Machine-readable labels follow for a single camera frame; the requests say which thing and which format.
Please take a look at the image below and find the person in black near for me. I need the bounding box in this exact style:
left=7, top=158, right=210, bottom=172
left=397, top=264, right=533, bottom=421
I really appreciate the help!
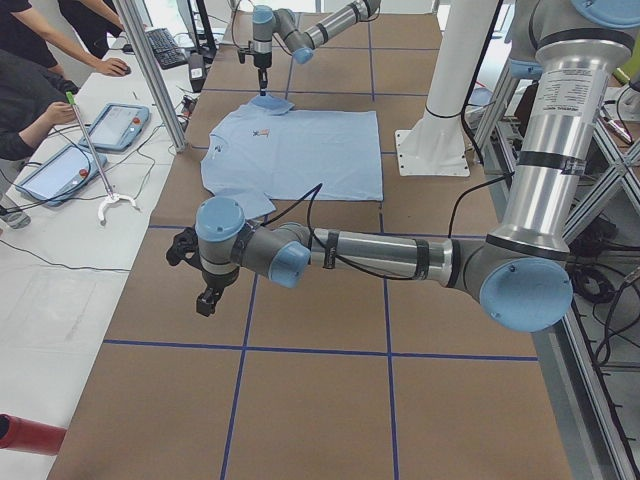
left=1, top=50, right=79, bottom=161

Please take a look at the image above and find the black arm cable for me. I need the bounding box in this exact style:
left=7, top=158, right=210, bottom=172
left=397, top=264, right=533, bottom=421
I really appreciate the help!
left=259, top=181, right=426, bottom=279

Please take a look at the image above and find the teach pendant blue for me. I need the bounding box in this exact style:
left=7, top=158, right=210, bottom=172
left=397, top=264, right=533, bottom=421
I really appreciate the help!
left=16, top=145, right=99, bottom=206
left=88, top=103, right=150, bottom=153

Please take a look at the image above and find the reacher grabber tool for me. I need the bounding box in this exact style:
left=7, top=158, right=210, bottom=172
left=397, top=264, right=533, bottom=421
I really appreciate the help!
left=65, top=91, right=139, bottom=226

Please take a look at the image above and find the black monitor stand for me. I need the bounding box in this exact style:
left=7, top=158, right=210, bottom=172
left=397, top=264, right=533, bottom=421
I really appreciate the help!
left=187, top=0, right=218, bottom=64

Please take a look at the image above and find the far teach pendant blue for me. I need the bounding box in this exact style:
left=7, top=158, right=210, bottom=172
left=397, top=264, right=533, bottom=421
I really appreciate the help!
left=88, top=103, right=150, bottom=153

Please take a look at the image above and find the black keyboard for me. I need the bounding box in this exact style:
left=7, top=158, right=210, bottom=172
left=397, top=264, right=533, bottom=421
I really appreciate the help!
left=145, top=28, right=188, bottom=70

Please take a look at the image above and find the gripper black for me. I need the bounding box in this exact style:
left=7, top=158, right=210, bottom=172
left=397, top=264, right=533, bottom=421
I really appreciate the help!
left=196, top=267, right=240, bottom=315
left=253, top=52, right=272, bottom=96

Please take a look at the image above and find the aluminium frame post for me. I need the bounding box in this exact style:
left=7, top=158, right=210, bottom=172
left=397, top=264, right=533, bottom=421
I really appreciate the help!
left=114, top=0, right=186, bottom=153

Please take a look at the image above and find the person in black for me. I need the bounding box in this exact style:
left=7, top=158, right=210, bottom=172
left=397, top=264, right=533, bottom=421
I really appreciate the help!
left=1, top=50, right=79, bottom=161
left=1, top=1, right=128, bottom=77

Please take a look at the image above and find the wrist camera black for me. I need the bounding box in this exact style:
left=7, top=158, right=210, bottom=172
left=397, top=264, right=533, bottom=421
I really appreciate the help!
left=237, top=44, right=254, bottom=64
left=165, top=227, right=202, bottom=270

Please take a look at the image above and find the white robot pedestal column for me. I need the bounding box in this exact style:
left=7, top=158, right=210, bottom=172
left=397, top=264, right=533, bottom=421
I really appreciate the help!
left=395, top=0, right=502, bottom=177

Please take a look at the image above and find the near teach pendant blue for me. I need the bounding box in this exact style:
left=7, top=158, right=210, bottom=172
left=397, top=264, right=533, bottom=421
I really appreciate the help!
left=16, top=145, right=99, bottom=206

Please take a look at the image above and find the aluminium frame rack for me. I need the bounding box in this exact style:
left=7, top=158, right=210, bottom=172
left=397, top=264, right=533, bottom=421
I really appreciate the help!
left=476, top=64, right=639, bottom=479

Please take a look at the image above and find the red cylinder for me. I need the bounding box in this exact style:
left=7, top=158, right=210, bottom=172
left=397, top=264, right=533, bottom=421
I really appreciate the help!
left=1, top=414, right=67, bottom=456

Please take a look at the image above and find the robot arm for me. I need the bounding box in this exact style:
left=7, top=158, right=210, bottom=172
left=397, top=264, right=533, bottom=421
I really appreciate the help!
left=238, top=0, right=381, bottom=96
left=193, top=1, right=639, bottom=332

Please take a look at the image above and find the light blue t-shirt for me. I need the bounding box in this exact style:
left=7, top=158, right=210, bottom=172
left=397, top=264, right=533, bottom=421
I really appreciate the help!
left=201, top=95, right=383, bottom=219

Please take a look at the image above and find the black power adapter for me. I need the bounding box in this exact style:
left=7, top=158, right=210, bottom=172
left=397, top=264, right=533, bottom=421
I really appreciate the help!
left=188, top=52, right=207, bottom=93

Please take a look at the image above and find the person in black far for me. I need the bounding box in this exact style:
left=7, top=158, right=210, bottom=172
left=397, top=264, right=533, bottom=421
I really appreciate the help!
left=1, top=1, right=128, bottom=77

